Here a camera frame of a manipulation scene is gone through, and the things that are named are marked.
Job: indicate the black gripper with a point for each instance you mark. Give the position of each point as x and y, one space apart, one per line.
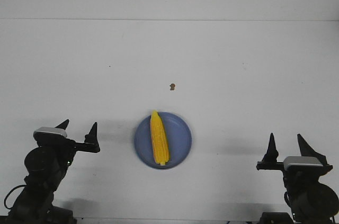
90 144
306 150

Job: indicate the yellow corn cob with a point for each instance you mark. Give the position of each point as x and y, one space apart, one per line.
161 152

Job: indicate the blue round plate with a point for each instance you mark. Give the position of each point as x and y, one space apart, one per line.
178 135

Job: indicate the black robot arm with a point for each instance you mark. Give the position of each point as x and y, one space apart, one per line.
310 201
47 166

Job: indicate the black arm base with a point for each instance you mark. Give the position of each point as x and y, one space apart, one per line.
275 218

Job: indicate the small brown table mark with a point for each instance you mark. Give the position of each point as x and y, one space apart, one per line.
172 86

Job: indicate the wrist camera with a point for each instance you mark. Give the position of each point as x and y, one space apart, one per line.
293 163
44 133

